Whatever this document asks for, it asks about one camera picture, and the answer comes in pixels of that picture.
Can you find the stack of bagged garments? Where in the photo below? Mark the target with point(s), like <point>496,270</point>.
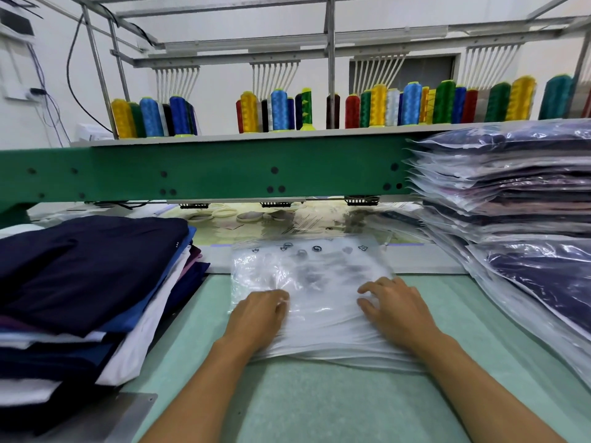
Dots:
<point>517,212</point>

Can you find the person's left hand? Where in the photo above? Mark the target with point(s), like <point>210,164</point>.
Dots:
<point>257,323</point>

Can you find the person's left forearm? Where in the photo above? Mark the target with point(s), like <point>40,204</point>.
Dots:
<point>203,401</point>

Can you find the person's right forearm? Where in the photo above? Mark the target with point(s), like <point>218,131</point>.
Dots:
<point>480,397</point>

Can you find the grey metal thread rack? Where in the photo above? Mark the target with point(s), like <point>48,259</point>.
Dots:
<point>330,41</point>

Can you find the person's right hand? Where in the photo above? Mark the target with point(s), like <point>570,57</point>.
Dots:
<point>402,316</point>

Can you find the green machine beam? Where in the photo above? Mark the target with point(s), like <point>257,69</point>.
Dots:
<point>222,169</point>

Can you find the row of coloured thread spools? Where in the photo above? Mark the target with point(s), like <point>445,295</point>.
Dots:
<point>388,106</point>

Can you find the stack of plastic bags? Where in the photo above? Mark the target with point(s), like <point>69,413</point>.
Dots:
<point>319,281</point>

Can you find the wall router with antennas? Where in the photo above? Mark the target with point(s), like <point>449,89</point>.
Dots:
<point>17,21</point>

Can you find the white box device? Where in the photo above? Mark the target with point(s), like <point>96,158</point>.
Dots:
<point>92,133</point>

